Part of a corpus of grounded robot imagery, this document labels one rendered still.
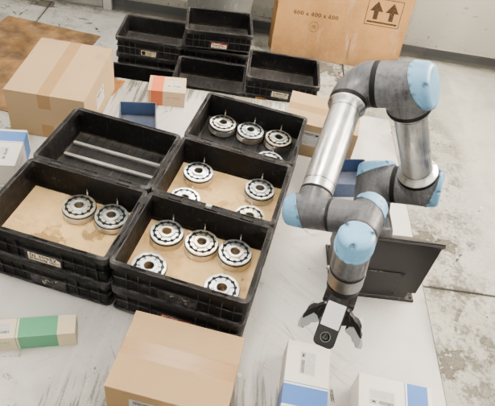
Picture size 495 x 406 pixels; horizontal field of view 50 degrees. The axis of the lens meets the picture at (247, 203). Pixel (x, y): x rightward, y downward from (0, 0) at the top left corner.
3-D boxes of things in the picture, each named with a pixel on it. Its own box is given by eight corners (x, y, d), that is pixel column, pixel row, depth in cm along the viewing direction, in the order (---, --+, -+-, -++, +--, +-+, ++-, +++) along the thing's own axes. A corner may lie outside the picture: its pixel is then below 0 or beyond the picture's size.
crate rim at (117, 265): (273, 231, 162) (274, 225, 160) (248, 310, 141) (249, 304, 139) (149, 196, 166) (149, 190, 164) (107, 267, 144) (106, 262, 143)
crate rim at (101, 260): (149, 196, 166) (149, 190, 164) (107, 267, 144) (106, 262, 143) (31, 162, 169) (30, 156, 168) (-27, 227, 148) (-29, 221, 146)
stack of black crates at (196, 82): (240, 113, 333) (247, 65, 309) (236, 142, 312) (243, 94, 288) (177, 103, 331) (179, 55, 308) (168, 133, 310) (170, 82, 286)
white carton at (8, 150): (-3, 147, 202) (-7, 128, 196) (30, 148, 204) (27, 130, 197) (-17, 183, 188) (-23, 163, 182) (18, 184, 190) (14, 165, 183)
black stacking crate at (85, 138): (180, 161, 193) (181, 136, 185) (149, 216, 172) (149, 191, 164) (79, 133, 197) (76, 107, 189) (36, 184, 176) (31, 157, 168)
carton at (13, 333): (78, 325, 154) (76, 313, 150) (76, 344, 150) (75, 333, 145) (-11, 332, 149) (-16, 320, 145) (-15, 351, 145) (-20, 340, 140)
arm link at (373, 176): (358, 200, 176) (363, 160, 176) (399, 205, 170) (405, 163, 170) (348, 199, 165) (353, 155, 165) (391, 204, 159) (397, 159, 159)
